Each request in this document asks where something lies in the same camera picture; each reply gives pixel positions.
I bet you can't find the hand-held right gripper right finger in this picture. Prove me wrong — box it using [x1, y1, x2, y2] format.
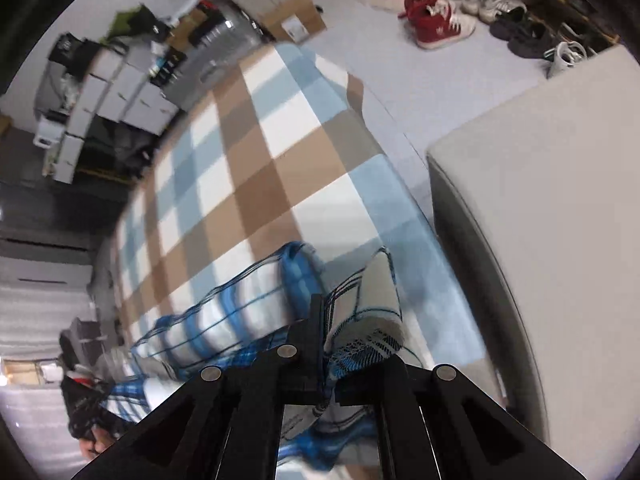
[336, 357, 587, 480]

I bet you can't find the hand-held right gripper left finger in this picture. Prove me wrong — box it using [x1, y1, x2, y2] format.
[70, 294, 326, 480]

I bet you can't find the blue plaid shirt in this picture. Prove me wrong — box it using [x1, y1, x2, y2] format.
[100, 242, 406, 471]

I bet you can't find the person's left hand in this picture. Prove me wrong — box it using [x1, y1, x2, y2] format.
[80, 427, 118, 461]

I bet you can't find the brown blue checked blanket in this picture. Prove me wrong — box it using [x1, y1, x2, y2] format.
[112, 42, 501, 480]

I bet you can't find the dark wardrobe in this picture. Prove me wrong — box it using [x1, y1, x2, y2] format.
[0, 127, 126, 261]

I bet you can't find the white ottoman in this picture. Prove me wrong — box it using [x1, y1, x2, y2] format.
[425, 42, 640, 480]

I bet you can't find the silver ribbed case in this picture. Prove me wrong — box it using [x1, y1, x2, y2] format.
[165, 12, 263, 111]

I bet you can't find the white drawer cabinet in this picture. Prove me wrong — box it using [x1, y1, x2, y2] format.
[95, 50, 181, 136]

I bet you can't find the cardboard box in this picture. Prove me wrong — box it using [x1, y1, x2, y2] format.
[260, 0, 326, 43]

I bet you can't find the black printed bag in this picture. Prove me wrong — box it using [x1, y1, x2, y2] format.
[47, 32, 101, 78]

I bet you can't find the row of shoes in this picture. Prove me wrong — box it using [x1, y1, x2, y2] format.
[397, 0, 596, 78]

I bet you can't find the green bag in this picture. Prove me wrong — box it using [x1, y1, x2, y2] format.
[102, 7, 143, 41]

